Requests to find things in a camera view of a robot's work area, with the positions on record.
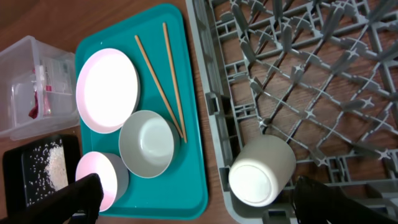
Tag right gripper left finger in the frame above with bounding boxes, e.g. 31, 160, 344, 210
1, 173, 104, 224

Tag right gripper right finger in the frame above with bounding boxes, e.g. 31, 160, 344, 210
292, 176, 396, 224

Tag rice grains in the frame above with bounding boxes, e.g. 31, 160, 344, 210
22, 139, 68, 207

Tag small pink bowl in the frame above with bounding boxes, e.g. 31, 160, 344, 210
75, 151, 129, 212

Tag white cup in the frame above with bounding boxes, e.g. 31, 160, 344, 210
228, 134, 296, 207

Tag grey bowl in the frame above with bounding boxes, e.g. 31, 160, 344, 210
119, 110, 180, 179

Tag red snack wrapper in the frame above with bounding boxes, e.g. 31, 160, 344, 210
28, 63, 52, 119

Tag large pink plate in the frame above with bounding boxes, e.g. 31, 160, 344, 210
76, 48, 141, 134

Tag wooden chopstick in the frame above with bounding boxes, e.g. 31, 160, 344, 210
134, 35, 183, 138
162, 22, 187, 143

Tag grey dishwasher rack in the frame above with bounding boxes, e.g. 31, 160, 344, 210
187, 0, 397, 223

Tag black plastic tray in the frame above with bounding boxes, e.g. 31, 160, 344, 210
2, 134, 81, 215

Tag clear plastic bin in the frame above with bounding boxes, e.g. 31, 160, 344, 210
1, 35, 80, 141

